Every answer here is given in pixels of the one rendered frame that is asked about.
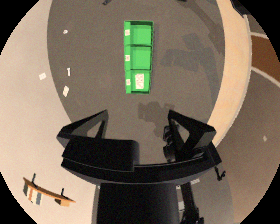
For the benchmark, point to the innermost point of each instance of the green rack of bins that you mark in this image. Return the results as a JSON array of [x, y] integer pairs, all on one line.
[[140, 38]]

